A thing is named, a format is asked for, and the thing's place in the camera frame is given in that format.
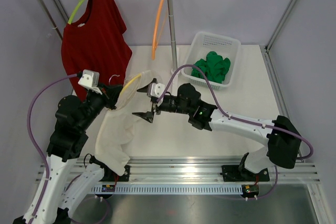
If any orange hanger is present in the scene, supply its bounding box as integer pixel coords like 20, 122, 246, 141
151, 0, 168, 60

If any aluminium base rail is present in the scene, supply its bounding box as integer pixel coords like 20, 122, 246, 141
35, 155, 321, 196

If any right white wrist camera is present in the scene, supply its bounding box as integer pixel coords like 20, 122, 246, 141
147, 83, 165, 98

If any white plastic basket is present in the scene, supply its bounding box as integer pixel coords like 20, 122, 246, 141
183, 31, 241, 90

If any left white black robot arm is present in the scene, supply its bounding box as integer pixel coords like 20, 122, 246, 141
13, 84, 122, 223

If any white t shirt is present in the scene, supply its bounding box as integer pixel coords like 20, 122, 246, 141
94, 70, 162, 176

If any green hanger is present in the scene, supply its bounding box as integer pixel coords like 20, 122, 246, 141
67, 0, 86, 24

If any red t shirt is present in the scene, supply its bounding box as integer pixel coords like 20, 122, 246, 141
61, 0, 132, 86

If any yellow hanger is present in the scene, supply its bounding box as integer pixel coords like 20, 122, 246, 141
109, 73, 142, 95

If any green t shirt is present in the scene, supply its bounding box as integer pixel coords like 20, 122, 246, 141
194, 51, 231, 83

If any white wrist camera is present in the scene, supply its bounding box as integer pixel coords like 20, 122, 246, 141
147, 83, 165, 98
78, 69, 102, 94

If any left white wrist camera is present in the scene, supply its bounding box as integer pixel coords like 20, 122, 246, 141
78, 69, 102, 94

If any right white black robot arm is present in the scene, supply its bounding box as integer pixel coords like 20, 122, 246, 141
135, 79, 301, 182

